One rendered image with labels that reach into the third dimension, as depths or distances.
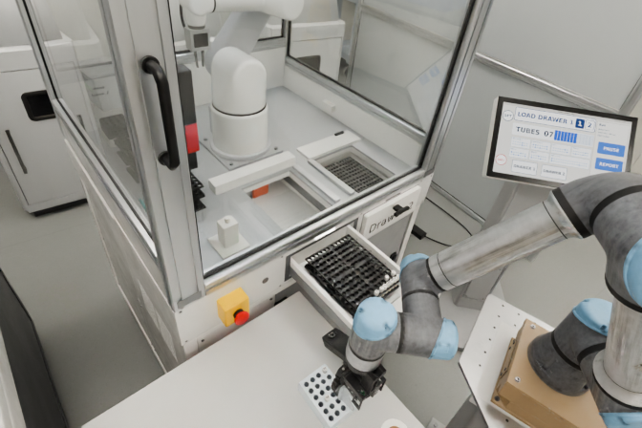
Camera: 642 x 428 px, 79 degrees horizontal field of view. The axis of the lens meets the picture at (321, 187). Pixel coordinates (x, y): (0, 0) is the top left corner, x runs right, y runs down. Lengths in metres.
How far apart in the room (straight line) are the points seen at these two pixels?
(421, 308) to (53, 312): 1.91
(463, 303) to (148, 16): 2.04
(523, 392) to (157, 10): 1.09
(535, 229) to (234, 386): 0.78
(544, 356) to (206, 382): 0.83
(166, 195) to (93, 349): 1.48
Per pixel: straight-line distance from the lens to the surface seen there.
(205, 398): 1.11
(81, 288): 2.41
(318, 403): 1.07
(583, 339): 1.07
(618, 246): 0.69
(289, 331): 1.18
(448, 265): 0.82
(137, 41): 0.63
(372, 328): 0.73
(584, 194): 0.76
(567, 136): 1.74
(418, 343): 0.78
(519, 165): 1.65
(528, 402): 1.18
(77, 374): 2.13
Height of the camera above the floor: 1.77
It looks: 38 degrees down
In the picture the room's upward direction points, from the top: 8 degrees clockwise
